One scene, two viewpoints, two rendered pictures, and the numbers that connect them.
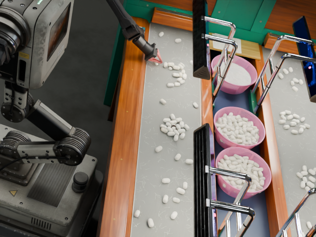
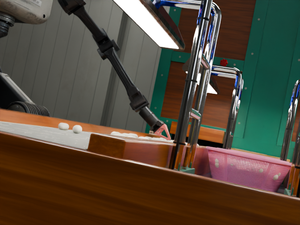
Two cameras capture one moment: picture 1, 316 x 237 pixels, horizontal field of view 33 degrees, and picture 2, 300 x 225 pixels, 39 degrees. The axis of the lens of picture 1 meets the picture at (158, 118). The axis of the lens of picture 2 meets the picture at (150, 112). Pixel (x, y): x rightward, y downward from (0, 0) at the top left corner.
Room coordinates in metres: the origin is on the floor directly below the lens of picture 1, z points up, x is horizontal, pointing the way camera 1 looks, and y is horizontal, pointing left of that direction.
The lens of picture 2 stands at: (0.43, -0.74, 0.78)
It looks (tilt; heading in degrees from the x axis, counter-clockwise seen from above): 2 degrees up; 27
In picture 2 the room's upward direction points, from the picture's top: 11 degrees clockwise
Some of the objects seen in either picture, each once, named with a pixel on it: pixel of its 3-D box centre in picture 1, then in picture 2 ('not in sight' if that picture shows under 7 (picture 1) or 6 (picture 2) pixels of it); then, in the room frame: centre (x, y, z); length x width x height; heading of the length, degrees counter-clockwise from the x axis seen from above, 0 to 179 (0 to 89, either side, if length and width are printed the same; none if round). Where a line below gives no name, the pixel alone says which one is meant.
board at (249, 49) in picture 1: (232, 45); (256, 154); (2.66, -0.28, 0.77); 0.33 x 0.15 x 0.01; 100
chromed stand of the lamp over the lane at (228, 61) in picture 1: (207, 64); (214, 117); (2.24, -0.15, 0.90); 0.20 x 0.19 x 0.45; 10
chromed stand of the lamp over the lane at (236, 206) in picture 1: (213, 223); (163, 81); (1.29, -0.33, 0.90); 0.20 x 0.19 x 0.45; 10
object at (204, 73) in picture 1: (202, 32); (205, 76); (2.23, -0.07, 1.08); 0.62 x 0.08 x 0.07; 10
